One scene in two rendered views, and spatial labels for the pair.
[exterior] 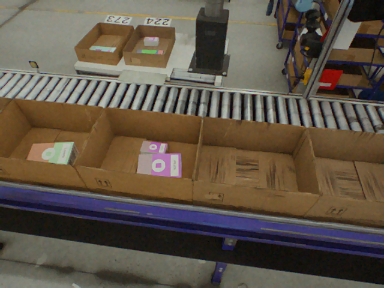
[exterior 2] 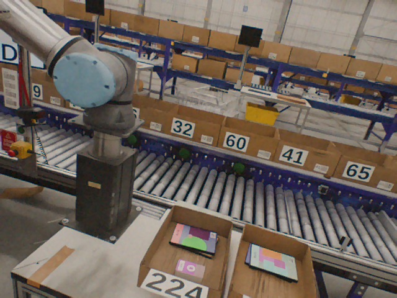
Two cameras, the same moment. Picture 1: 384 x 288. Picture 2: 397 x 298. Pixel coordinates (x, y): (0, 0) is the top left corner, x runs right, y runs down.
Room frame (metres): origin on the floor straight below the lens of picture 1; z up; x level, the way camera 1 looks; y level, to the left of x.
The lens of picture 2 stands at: (2.53, 0.25, 1.57)
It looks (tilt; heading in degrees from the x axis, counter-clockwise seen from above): 22 degrees down; 181
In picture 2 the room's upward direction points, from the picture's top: 12 degrees clockwise
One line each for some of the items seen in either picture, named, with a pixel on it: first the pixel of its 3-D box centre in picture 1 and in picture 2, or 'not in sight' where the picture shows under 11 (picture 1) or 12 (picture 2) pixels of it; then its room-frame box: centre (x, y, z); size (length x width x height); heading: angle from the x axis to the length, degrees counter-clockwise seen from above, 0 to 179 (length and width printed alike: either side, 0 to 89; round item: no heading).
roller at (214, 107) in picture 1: (212, 120); (138, 169); (1.02, -0.12, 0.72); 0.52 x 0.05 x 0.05; 173
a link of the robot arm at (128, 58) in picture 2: not in sight; (113, 71); (1.56, -0.12, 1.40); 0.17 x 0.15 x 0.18; 2
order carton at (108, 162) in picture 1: (146, 153); (196, 125); (0.59, 0.17, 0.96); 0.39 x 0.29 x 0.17; 83
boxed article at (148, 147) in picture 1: (154, 150); not in sight; (0.65, 0.15, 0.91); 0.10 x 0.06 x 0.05; 82
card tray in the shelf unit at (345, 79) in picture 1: (333, 64); not in sight; (1.81, -1.14, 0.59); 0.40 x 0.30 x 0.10; 171
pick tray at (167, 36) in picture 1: (150, 45); (191, 249); (1.69, 0.29, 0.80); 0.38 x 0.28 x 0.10; 172
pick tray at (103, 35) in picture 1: (107, 42); (272, 274); (1.72, 0.61, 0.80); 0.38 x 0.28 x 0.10; 168
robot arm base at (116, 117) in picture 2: not in sight; (110, 108); (1.55, -0.12, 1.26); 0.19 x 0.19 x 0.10
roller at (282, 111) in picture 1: (284, 128); (83, 154); (0.97, -0.50, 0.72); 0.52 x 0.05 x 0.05; 173
